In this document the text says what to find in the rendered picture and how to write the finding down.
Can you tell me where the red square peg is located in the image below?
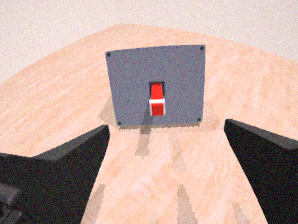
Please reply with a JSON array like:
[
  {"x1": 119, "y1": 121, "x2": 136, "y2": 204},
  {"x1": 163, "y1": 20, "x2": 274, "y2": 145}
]
[{"x1": 149, "y1": 83, "x2": 165, "y2": 116}]

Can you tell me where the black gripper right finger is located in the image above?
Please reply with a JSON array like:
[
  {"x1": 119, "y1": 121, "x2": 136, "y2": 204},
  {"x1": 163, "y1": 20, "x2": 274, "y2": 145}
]
[{"x1": 223, "y1": 117, "x2": 298, "y2": 224}]

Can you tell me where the grey sloped panel with square hole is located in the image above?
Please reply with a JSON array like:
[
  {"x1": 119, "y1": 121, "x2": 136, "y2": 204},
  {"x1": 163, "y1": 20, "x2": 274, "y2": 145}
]
[{"x1": 105, "y1": 44, "x2": 206, "y2": 127}]

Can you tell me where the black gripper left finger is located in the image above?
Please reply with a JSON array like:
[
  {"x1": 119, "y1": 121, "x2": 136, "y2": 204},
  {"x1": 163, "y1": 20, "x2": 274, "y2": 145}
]
[{"x1": 0, "y1": 124, "x2": 110, "y2": 224}]

